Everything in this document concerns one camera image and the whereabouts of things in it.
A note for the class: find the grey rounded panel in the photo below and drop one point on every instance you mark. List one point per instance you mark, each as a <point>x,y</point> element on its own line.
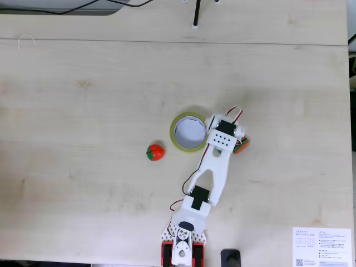
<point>100,11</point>

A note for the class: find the white printed paper sheet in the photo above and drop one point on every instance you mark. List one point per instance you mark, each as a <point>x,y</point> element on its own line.
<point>333,250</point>

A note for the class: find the red toy tomato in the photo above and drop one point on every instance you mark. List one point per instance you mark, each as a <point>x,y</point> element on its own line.
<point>157,152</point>

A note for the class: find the black camera tripod leg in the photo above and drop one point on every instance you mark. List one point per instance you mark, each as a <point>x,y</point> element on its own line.
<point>196,16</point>

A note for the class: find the toy hamburger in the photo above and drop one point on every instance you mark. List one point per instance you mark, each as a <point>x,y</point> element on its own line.
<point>244,147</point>

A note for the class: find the yellowish packing tape roll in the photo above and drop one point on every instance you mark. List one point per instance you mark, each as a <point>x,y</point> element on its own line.
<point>189,150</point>

